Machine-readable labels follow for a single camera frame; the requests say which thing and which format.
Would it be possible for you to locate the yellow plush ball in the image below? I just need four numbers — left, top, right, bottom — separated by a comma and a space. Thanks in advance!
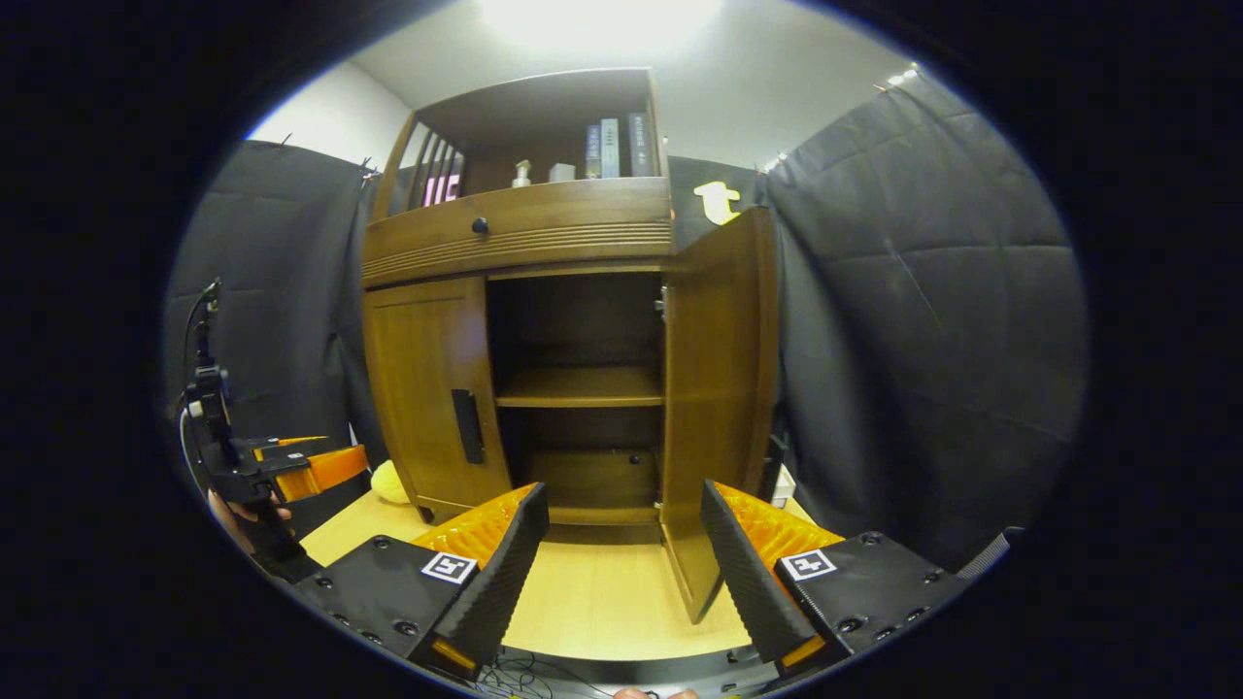
370, 459, 411, 506

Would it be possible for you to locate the large ceiling light panel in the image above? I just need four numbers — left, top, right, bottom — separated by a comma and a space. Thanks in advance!
476, 0, 724, 59

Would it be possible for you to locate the wooden cabinet drawer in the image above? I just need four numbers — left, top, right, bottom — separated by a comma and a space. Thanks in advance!
363, 178, 675, 287

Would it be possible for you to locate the black cable tangle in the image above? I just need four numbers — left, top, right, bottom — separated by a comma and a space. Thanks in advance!
466, 650, 603, 699

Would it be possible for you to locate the black backdrop cloth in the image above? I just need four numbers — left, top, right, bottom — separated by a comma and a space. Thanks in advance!
165, 70, 1089, 574

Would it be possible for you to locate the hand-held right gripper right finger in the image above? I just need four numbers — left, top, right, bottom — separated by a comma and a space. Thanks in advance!
701, 479, 972, 671

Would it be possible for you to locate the wooden double-door shoe cabinet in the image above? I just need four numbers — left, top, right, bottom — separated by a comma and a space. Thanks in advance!
361, 66, 783, 624

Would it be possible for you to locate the wooden inner cabinet shelf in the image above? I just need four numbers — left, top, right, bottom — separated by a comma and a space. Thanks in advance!
495, 366, 666, 409

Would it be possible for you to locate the wooden cabinet door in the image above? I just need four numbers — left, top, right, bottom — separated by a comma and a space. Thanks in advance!
658, 206, 781, 624
362, 277, 514, 514

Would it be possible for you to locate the black left door handle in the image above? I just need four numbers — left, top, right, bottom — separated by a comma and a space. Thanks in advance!
452, 388, 485, 465

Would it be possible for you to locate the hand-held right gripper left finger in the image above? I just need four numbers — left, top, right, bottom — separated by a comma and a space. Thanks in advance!
291, 483, 551, 681

